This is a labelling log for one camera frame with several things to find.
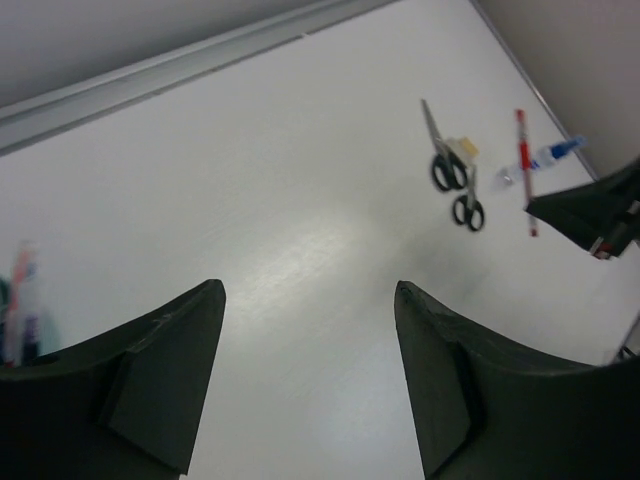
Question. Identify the purple pen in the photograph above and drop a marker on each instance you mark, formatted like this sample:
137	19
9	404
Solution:
31	313

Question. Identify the blue cap glue bottle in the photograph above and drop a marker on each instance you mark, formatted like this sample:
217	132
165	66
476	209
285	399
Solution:
544	158

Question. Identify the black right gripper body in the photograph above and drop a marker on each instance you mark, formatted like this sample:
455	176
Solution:
623	230

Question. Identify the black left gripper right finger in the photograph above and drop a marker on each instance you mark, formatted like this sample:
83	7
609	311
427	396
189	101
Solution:
487	407

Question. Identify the tan eraser block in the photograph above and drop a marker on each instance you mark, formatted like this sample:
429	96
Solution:
463	148

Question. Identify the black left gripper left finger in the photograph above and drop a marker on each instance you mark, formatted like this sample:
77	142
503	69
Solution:
125	404

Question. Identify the black handled scissors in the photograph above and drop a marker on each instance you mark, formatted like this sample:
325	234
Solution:
448	172
466	209

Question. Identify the red and white pen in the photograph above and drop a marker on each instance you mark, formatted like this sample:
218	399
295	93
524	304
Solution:
25	268

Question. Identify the teal round organizer container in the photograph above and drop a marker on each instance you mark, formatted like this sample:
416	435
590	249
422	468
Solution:
7	326

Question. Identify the aluminium frame rail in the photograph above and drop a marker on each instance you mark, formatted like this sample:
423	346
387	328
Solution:
44	116

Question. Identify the red gel pen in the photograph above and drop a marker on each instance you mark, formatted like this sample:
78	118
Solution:
524	152

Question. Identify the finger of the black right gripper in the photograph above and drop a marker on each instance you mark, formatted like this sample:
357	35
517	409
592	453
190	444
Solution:
584	213

